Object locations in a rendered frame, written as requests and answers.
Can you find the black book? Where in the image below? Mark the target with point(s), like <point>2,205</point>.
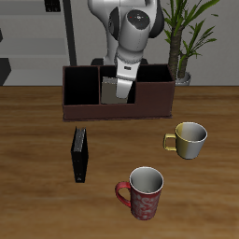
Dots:
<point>79,159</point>

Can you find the red patterned mug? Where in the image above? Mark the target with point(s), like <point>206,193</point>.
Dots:
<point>145,203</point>

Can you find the yellow and white mug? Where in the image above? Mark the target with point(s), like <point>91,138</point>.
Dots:
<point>186,150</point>

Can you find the green pot plant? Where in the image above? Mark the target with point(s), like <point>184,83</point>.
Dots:
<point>175,46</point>

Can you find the grey book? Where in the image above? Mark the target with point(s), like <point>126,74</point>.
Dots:
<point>108,93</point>

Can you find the black angular block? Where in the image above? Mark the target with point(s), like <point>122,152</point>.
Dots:
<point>4,71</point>

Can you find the flat black base plate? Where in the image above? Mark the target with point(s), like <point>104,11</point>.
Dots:
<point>97,62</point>

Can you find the dark brown desk caddy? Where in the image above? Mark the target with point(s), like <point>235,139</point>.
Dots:
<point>151,99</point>

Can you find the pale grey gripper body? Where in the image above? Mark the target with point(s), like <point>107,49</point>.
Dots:
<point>123,89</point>

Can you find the small black box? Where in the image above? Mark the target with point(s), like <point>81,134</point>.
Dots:
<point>52,5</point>

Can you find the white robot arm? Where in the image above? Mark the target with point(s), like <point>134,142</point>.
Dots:
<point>133,37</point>

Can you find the black upright post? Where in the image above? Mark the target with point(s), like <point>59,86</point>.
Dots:
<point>70,31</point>

